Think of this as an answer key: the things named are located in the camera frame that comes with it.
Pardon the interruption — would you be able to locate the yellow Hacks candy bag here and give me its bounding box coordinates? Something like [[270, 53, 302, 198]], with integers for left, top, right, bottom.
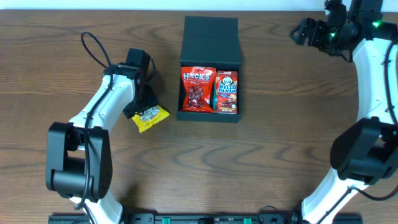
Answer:
[[132, 105, 170, 133]]

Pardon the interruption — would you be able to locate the red Hacks candy bag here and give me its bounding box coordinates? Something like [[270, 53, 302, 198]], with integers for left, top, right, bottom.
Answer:
[[181, 67, 216, 113]]

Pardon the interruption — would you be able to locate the red Hello Panda box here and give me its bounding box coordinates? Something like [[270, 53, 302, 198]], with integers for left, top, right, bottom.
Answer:
[[214, 71, 238, 114]]

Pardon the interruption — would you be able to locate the dark green box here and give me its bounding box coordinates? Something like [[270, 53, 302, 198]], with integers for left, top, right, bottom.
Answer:
[[177, 16, 243, 123]]

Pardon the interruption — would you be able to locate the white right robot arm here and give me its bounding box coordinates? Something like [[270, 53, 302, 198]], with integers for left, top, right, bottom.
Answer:
[[285, 0, 397, 223]]

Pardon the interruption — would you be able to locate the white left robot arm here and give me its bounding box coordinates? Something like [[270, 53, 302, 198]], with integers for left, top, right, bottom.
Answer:
[[45, 49, 155, 223]]

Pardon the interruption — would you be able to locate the teal Chunkies cookie box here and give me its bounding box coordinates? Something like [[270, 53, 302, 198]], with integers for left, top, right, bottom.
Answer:
[[212, 90, 218, 111]]

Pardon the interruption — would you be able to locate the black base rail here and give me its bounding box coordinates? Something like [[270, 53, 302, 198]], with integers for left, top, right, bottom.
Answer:
[[47, 212, 363, 224]]

